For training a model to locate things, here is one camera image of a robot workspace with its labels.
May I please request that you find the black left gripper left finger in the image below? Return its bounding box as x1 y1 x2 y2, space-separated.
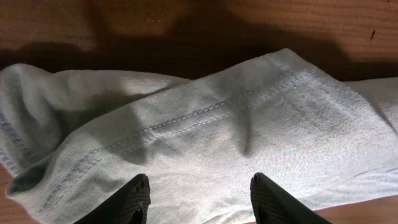
75 174 150 224

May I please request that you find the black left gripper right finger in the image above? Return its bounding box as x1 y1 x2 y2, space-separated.
250 172 331 224

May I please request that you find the light blue t-shirt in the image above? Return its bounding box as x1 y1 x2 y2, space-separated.
1 49 397 223

